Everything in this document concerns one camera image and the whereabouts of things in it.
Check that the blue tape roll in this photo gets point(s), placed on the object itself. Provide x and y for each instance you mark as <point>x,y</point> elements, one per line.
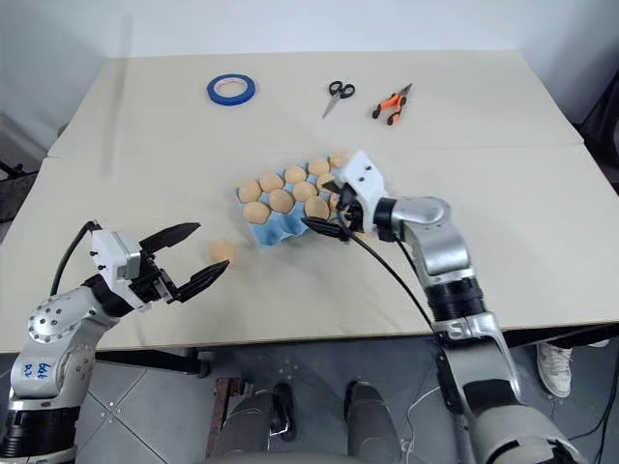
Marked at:
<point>215,94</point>

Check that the black chair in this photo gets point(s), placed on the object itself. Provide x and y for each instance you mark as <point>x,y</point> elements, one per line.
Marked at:
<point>602,135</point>

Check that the orange black pliers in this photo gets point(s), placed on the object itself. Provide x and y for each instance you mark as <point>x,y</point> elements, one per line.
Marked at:
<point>389,104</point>

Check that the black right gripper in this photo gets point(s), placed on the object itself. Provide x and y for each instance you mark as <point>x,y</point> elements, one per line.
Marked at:
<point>353,212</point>

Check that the dark rounded robot leg shape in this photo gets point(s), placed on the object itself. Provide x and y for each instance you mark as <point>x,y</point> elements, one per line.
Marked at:
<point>370,415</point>
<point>256,420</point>

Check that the brown egg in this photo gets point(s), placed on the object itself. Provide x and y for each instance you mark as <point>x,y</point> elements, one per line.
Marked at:
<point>281,200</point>
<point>323,178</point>
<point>338,160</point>
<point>295,174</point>
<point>304,191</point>
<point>318,166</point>
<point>256,212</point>
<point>222,251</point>
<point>316,207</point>
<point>271,182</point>
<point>250,191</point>

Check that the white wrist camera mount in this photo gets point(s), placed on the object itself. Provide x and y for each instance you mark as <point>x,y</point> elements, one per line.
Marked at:
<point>110,251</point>
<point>362,179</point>

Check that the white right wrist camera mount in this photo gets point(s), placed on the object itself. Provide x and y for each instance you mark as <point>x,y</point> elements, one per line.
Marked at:
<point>362,179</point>

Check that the blue egg carton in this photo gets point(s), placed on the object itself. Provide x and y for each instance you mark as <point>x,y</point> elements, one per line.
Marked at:
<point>278,229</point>

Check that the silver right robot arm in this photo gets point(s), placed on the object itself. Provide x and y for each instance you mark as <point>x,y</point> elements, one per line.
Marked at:
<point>445,251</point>

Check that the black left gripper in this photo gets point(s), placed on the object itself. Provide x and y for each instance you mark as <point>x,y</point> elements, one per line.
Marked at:
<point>152,282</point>

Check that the white sneaker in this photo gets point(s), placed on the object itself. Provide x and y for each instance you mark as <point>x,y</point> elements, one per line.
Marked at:
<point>555,369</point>

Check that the black table frame bar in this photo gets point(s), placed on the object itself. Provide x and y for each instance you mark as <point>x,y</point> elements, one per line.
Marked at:
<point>155,361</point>

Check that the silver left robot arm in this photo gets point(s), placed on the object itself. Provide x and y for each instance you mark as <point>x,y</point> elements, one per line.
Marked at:
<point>46,357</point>

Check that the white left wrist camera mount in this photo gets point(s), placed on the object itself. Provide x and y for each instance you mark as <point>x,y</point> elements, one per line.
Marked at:
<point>110,251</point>

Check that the rusty metal bar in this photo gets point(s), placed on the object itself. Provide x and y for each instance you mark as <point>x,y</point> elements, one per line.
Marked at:
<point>222,411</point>

